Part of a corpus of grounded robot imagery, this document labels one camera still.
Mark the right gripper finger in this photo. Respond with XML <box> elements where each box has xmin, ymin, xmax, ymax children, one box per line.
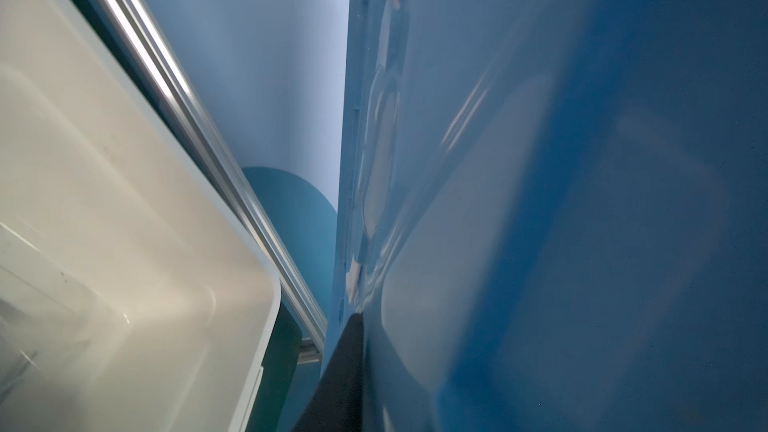
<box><xmin>292</xmin><ymin>313</ymin><xmax>364</xmax><ymax>432</ymax></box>

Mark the light blue bin lid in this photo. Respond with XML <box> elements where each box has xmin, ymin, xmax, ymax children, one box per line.
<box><xmin>327</xmin><ymin>0</ymin><xmax>767</xmax><ymax>431</ymax></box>

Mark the white plastic storage bin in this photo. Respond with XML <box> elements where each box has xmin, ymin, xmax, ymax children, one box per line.
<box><xmin>1</xmin><ymin>0</ymin><xmax>280</xmax><ymax>431</ymax></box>

